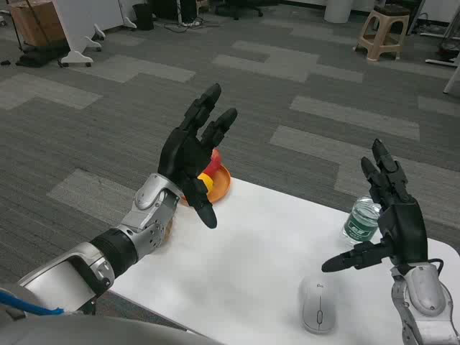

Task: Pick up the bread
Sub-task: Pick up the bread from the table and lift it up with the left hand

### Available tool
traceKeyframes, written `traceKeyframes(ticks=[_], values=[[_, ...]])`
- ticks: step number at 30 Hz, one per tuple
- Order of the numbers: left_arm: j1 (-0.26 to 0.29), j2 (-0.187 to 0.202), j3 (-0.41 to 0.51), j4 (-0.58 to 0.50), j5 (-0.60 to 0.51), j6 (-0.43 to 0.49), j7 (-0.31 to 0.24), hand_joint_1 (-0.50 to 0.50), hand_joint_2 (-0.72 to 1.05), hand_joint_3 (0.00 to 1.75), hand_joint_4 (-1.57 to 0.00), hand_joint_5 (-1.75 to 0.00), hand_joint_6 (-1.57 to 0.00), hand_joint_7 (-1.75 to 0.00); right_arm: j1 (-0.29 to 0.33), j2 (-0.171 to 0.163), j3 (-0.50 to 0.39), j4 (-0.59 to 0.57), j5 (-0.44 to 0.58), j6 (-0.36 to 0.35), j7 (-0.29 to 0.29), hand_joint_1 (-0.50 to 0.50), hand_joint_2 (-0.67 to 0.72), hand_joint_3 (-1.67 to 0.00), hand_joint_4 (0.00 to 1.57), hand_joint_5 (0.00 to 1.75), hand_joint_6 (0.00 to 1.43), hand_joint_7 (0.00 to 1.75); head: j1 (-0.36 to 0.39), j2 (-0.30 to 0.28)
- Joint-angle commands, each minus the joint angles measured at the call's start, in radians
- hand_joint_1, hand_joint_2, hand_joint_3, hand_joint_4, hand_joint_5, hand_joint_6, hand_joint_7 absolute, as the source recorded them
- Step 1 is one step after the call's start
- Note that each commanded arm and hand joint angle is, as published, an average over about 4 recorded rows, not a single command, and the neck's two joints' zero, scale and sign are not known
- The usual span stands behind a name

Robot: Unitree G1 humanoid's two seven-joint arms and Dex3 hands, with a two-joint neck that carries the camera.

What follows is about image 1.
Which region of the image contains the beige plastic stool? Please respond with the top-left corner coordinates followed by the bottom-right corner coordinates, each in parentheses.
top-left (354, 5), bottom-right (411, 62)

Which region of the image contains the orange round plate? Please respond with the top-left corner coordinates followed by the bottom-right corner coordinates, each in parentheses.
top-left (178, 160), bottom-right (233, 207)

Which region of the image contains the white computer mouse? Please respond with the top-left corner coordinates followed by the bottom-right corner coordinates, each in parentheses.
top-left (300, 275), bottom-right (338, 334)

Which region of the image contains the black office chair base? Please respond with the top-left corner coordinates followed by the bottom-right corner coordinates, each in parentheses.
top-left (214, 0), bottom-right (265, 21)

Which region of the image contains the brown cardboard box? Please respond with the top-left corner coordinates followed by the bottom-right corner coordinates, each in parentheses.
top-left (9, 0), bottom-right (68, 47)

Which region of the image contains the black trolley base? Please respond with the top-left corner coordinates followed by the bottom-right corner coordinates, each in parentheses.
top-left (16, 39), bottom-right (71, 68)

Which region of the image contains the white cylindrical bin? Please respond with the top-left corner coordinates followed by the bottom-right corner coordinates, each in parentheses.
top-left (323, 0), bottom-right (352, 24)

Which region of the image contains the black waste bin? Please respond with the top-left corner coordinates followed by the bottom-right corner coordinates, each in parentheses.
top-left (132, 3), bottom-right (155, 32)

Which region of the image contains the clear green-label water bottle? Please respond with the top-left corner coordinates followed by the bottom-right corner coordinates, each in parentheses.
top-left (341, 195), bottom-right (382, 249)

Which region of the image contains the yellow lemon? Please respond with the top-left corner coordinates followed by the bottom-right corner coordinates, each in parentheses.
top-left (198, 172), bottom-right (215, 193)

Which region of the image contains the brown ridged bread roll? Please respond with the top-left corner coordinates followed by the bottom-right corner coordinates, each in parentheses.
top-left (163, 215), bottom-right (176, 242)

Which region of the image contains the white desk leg frame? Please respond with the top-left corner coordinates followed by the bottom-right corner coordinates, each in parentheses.
top-left (425, 0), bottom-right (460, 95)

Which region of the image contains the white partition with feet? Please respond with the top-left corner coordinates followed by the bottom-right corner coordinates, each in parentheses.
top-left (53, 0), bottom-right (138, 68)

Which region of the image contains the red apple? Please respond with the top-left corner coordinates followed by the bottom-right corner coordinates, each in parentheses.
top-left (207, 149), bottom-right (224, 174)

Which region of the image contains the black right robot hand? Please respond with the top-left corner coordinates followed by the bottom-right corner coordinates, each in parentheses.
top-left (321, 138), bottom-right (430, 273)

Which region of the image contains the silver robot chest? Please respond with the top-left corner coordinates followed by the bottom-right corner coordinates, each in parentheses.
top-left (0, 315), bottom-right (226, 345)

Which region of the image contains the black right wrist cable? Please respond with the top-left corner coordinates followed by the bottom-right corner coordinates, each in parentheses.
top-left (426, 257), bottom-right (446, 275)

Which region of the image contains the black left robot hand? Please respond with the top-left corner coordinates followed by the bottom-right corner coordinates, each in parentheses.
top-left (157, 83), bottom-right (239, 229)

